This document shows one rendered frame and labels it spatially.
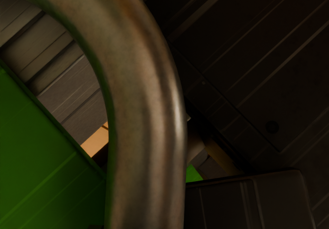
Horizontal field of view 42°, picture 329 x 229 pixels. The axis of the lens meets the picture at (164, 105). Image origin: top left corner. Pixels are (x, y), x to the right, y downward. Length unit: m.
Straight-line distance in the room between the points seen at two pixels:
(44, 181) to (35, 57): 0.06
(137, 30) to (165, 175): 0.05
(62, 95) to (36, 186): 0.50
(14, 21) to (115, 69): 0.08
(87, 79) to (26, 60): 0.48
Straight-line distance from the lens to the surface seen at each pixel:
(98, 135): 0.99
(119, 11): 0.15
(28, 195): 0.20
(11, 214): 0.20
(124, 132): 0.15
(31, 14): 0.21
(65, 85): 0.67
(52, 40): 0.22
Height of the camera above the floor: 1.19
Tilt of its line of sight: 15 degrees down
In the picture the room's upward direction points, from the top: 137 degrees clockwise
